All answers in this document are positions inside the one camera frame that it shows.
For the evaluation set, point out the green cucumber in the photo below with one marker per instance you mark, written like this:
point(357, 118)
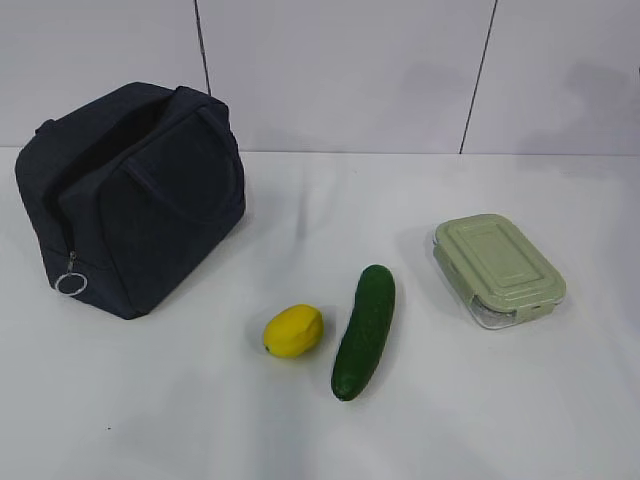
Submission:
point(364, 340)

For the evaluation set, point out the glass container green lid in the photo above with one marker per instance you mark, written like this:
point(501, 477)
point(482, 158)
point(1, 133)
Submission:
point(500, 276)

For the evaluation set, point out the navy blue lunch bag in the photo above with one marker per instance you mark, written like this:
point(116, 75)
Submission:
point(129, 193)

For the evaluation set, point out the yellow lemon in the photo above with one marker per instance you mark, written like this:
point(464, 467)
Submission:
point(293, 331)

